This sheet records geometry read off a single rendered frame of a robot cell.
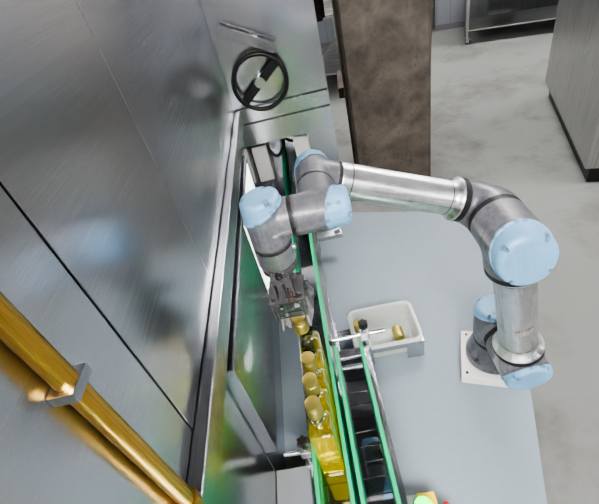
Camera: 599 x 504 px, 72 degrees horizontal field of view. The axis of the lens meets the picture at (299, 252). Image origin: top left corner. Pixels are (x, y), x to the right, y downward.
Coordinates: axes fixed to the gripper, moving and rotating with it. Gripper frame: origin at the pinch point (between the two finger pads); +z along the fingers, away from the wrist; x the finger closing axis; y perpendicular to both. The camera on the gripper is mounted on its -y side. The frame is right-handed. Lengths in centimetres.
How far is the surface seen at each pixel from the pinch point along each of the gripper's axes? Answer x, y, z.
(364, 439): 9.0, 13.0, 35.1
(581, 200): 187, -170, 122
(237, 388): -12.8, 17.5, -3.0
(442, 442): 30, 11, 48
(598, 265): 161, -108, 122
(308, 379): 0.0, 11.6, 6.8
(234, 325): -12.2, 6.5, -9.0
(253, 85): -6, -93, -26
